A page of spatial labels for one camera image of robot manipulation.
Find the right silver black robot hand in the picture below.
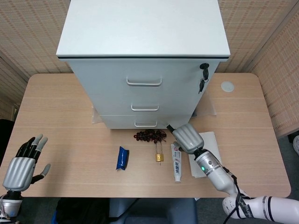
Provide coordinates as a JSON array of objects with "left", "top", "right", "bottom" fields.
[{"left": 166, "top": 123, "right": 204, "bottom": 155}]

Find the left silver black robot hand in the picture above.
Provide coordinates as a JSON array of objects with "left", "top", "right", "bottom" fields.
[{"left": 2, "top": 133, "right": 51, "bottom": 192}]

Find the shallow white drawer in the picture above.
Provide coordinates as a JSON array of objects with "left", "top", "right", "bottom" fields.
[{"left": 99, "top": 114, "right": 194, "bottom": 130}]

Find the middle-sized white drawer front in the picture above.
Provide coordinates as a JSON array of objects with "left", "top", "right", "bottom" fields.
[{"left": 90, "top": 94, "right": 202, "bottom": 116}]

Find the large white drawer front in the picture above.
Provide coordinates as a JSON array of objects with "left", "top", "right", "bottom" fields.
[{"left": 69, "top": 59, "right": 220, "bottom": 96}]

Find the white filing cabinet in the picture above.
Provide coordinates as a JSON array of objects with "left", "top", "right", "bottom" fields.
[{"left": 56, "top": 0, "right": 231, "bottom": 130}]

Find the white paper sheet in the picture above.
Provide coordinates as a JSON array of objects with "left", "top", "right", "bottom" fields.
[{"left": 188, "top": 131, "right": 225, "bottom": 178}]

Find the white toothpaste tube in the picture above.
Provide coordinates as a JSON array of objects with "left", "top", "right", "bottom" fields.
[{"left": 171, "top": 140, "right": 183, "bottom": 183}]

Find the brass padlock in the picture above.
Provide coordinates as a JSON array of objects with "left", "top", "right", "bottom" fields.
[{"left": 153, "top": 141, "right": 165, "bottom": 166}]

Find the black hanging key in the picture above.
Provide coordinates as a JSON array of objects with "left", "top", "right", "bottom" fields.
[{"left": 198, "top": 78, "right": 208, "bottom": 94}]

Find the blue snack packet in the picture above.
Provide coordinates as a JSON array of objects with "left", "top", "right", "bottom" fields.
[{"left": 116, "top": 146, "right": 130, "bottom": 171}]

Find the black key in lock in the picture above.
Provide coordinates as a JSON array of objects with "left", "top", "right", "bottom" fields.
[{"left": 199, "top": 63, "right": 211, "bottom": 80}]

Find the white shoe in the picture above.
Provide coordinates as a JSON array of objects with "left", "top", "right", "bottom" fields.
[{"left": 292, "top": 135, "right": 299, "bottom": 156}]

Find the dark red bead bracelet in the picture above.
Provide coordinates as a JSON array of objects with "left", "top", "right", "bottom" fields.
[{"left": 133, "top": 129, "right": 168, "bottom": 143}]

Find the medium silver drawer handle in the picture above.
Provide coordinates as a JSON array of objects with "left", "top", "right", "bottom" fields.
[{"left": 130, "top": 104, "right": 160, "bottom": 112}]

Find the grey round cable grommet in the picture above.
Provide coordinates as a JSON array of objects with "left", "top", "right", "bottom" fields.
[{"left": 221, "top": 81, "right": 235, "bottom": 93}]

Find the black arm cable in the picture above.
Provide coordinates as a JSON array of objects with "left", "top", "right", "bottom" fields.
[{"left": 223, "top": 167, "right": 252, "bottom": 224}]

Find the long silver drawer handle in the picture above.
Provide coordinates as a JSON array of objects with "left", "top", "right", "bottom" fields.
[{"left": 126, "top": 77, "right": 163, "bottom": 87}]

